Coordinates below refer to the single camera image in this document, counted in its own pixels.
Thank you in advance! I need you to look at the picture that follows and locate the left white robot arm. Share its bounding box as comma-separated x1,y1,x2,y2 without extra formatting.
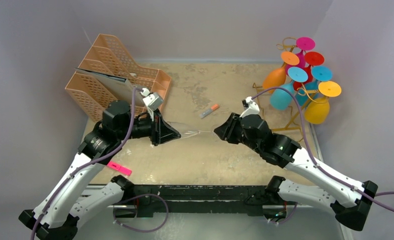
19,100,181,240

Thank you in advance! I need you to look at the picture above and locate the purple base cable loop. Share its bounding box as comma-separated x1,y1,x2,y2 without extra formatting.
112,193,169,233

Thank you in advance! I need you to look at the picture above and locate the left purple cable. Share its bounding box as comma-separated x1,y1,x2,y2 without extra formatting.
29,86,148,240

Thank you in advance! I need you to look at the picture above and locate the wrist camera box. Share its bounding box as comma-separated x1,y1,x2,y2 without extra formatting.
240,96,260,118
140,88,164,111

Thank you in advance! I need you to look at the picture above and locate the orange plastic file organizer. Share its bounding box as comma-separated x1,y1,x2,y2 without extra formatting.
65,33,172,122

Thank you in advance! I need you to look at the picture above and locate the clear wine glass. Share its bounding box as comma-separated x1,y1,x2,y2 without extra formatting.
167,121,214,139

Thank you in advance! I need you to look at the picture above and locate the pink plastic clip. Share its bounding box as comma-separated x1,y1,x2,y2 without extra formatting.
107,161,132,176

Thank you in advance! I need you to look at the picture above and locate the grey orange highlighter marker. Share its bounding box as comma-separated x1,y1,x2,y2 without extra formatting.
199,104,219,119

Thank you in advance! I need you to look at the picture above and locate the blue wine glass front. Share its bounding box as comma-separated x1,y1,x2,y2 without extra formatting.
270,66,308,111

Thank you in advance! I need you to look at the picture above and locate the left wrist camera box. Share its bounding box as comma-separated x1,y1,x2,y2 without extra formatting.
140,88,164,111

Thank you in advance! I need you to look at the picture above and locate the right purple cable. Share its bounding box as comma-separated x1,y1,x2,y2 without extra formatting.
251,87,394,217

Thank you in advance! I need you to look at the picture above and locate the orange wine glass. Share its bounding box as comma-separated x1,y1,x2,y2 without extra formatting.
262,51,300,90

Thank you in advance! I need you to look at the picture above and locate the gold wire glass rack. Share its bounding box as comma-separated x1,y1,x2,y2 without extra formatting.
252,37,316,131

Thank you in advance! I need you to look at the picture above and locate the red wine glass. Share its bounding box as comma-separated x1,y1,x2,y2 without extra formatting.
293,51,325,90

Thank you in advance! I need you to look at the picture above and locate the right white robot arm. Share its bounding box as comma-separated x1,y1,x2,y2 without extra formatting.
214,113,378,231

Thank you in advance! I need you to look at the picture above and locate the magenta wine glass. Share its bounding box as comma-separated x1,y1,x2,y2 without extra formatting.
285,36,316,75

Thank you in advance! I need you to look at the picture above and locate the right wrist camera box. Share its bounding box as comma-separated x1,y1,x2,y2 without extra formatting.
240,96,260,118

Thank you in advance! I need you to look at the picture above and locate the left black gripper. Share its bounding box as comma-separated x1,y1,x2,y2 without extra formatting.
117,107,180,146

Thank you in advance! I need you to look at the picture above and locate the grey folder in organizer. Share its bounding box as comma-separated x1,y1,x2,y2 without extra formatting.
75,67,135,103

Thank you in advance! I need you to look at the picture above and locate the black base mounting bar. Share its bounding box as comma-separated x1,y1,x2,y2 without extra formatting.
115,184,293,220

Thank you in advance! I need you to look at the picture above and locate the yellow wine glass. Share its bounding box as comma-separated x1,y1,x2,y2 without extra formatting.
304,80,342,125

